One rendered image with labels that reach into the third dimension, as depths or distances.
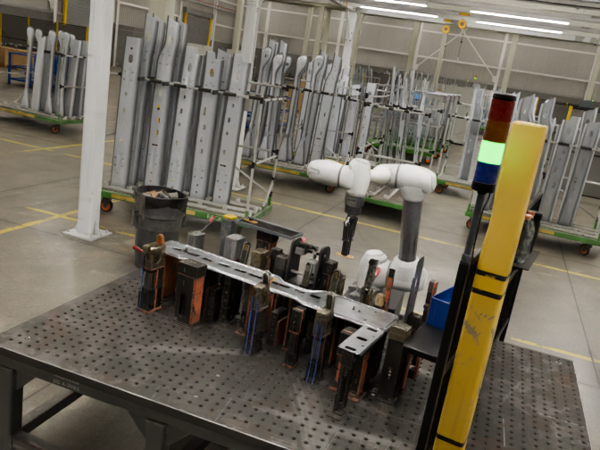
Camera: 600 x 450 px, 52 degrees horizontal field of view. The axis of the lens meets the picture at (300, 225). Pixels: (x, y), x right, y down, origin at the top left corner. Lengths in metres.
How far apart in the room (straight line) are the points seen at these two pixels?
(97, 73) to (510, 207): 4.90
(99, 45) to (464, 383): 4.96
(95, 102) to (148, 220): 1.38
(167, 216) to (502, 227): 3.95
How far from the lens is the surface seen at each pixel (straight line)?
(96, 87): 6.33
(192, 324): 3.17
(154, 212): 5.57
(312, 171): 2.76
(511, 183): 2.04
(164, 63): 7.49
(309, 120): 10.81
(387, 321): 2.84
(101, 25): 6.30
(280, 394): 2.71
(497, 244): 2.08
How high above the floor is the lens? 2.08
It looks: 15 degrees down
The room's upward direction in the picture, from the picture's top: 9 degrees clockwise
